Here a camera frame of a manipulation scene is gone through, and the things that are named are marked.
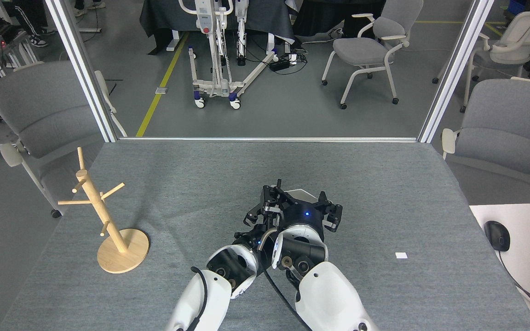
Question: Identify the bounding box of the dark cloth covered table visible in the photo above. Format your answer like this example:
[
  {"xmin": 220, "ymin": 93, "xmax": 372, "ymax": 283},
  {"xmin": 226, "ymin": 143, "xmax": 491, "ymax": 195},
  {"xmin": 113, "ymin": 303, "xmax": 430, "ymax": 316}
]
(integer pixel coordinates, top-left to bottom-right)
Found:
[{"xmin": 139, "ymin": 0, "xmax": 295, "ymax": 56}]

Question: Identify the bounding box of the white mesh-back chair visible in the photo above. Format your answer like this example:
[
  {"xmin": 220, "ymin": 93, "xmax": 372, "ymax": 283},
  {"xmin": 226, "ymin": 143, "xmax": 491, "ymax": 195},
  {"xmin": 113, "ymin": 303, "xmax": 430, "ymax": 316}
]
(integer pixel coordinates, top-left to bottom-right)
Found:
[{"xmin": 432, "ymin": 10, "xmax": 530, "ymax": 113}]

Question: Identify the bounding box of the grey chair with white frame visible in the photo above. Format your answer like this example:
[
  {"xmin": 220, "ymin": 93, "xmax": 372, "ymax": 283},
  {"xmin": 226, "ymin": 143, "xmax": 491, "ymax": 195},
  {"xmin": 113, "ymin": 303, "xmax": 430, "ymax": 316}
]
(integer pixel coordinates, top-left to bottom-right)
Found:
[
  {"xmin": 0, "ymin": 61, "xmax": 127, "ymax": 219},
  {"xmin": 441, "ymin": 77, "xmax": 530, "ymax": 203},
  {"xmin": 321, "ymin": 0, "xmax": 424, "ymax": 110}
]

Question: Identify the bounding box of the black computer mouse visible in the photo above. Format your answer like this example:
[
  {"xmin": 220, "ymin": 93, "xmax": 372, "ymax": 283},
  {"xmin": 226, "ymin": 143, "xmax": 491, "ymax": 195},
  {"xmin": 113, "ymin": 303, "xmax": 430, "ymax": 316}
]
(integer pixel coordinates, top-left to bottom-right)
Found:
[{"xmin": 484, "ymin": 221, "xmax": 511, "ymax": 252}]

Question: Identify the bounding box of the silver frame rail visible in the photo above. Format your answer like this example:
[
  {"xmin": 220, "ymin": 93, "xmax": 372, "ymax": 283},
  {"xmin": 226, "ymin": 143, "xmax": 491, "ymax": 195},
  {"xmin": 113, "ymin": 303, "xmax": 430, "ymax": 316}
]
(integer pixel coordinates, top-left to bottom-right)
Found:
[{"xmin": 119, "ymin": 137, "xmax": 418, "ymax": 143}]

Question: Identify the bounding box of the person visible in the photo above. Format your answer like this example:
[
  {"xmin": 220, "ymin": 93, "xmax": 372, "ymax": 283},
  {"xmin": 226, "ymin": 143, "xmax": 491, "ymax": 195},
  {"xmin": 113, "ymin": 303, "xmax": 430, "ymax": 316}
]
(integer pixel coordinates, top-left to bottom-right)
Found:
[
  {"xmin": 12, "ymin": 0, "xmax": 56, "ymax": 48},
  {"xmin": 73, "ymin": 0, "xmax": 107, "ymax": 17}
]

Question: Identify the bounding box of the metal equipment rack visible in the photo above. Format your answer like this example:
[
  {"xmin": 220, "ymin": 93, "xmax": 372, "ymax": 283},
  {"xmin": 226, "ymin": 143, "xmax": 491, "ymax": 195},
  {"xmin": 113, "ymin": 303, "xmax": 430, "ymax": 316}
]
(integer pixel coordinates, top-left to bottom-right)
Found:
[{"xmin": 0, "ymin": 21, "xmax": 40, "ymax": 79}]

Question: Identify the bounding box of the white stand on wheels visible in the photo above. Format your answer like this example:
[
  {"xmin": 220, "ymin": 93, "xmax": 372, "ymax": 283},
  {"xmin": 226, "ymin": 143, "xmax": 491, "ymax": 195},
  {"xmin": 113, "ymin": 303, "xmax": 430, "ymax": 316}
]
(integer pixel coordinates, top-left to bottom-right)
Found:
[{"xmin": 178, "ymin": 0, "xmax": 280, "ymax": 110}]

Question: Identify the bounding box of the silver frame post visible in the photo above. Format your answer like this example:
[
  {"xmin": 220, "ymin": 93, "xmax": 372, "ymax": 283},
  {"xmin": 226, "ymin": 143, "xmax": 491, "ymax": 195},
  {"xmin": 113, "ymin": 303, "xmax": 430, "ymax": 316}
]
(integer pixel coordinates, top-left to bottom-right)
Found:
[
  {"xmin": 418, "ymin": 0, "xmax": 495, "ymax": 143},
  {"xmin": 44, "ymin": 0, "xmax": 127, "ymax": 143}
]

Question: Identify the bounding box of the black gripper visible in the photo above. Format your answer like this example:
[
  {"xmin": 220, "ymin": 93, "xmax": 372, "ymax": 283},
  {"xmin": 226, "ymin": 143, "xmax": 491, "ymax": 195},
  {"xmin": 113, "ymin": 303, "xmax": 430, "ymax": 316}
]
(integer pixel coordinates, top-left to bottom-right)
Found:
[
  {"xmin": 234, "ymin": 206, "xmax": 270, "ymax": 258},
  {"xmin": 259, "ymin": 179, "xmax": 343, "ymax": 232}
]

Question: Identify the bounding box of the black mouse cable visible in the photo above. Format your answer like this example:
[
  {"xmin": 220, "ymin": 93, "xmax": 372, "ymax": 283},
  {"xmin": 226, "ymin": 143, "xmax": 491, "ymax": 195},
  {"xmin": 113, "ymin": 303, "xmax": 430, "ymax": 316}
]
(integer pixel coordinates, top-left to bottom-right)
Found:
[{"xmin": 497, "ymin": 251, "xmax": 530, "ymax": 318}]

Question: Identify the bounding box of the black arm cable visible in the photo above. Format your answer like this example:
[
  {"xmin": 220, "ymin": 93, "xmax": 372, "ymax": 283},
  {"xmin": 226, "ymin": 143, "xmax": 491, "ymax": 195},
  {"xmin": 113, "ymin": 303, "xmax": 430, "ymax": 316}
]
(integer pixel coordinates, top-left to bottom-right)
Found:
[
  {"xmin": 258, "ymin": 228, "xmax": 312, "ymax": 331},
  {"xmin": 186, "ymin": 266, "xmax": 209, "ymax": 331}
]

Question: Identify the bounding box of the wooden cup rack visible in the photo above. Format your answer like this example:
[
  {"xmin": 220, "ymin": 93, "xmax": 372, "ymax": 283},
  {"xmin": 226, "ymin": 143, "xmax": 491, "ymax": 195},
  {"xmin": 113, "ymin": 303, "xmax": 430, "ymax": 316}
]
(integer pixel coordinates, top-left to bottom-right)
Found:
[{"xmin": 58, "ymin": 147, "xmax": 150, "ymax": 274}]

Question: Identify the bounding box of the white hexagonal cup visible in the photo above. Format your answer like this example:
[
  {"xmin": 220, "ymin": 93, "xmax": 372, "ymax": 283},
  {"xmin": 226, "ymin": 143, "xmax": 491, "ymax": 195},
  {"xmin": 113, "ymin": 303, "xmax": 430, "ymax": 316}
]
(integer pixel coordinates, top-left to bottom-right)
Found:
[{"xmin": 287, "ymin": 188, "xmax": 317, "ymax": 203}]

